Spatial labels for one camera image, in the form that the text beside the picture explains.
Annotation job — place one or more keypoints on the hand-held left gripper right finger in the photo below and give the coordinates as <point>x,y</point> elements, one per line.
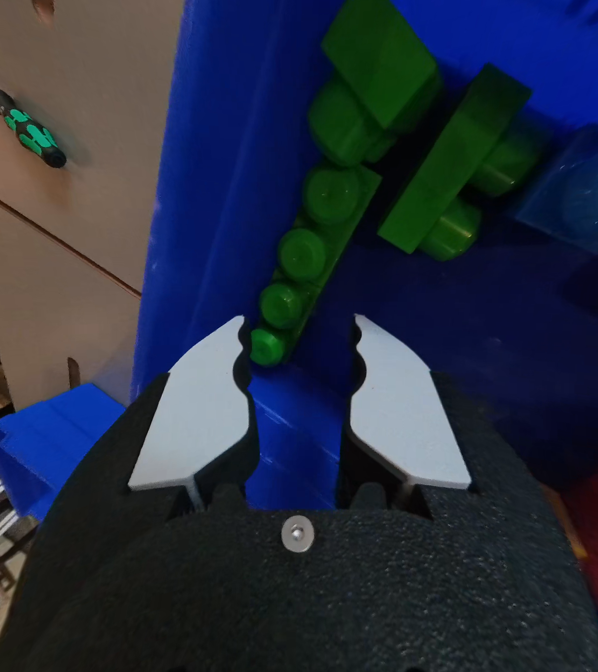
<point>409,420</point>

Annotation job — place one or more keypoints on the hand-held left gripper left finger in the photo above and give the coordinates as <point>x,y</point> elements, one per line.
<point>194,420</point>

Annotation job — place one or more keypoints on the blue plastic storage bin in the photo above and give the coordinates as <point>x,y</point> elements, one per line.
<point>509,368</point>

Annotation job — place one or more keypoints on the blue bin with white label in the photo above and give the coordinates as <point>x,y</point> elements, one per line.
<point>57,431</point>

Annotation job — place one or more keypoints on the blue mega block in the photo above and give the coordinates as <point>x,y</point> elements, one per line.
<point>588,194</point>

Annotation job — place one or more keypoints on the green mega block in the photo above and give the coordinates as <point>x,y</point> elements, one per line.
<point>383,53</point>
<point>320,252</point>
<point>456,158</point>

